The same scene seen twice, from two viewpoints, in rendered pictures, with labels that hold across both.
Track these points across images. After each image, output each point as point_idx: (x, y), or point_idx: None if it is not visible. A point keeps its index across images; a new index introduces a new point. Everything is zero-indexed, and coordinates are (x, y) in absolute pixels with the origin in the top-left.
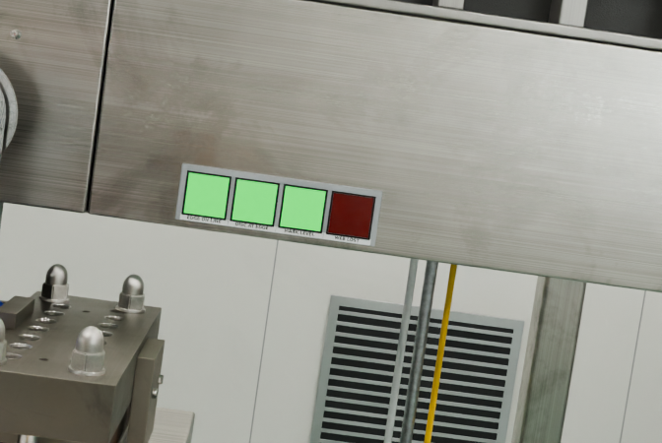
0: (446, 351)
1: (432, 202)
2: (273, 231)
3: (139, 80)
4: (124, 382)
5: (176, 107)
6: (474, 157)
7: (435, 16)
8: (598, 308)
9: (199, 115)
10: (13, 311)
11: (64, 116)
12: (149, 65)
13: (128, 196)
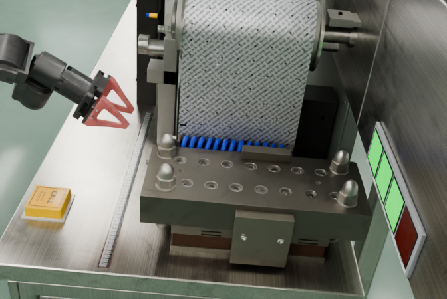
0: None
1: (444, 282)
2: (382, 208)
3: (386, 46)
4: (181, 206)
5: (388, 77)
6: None
7: None
8: None
9: (392, 90)
10: (246, 149)
11: (366, 58)
12: (390, 37)
13: (365, 128)
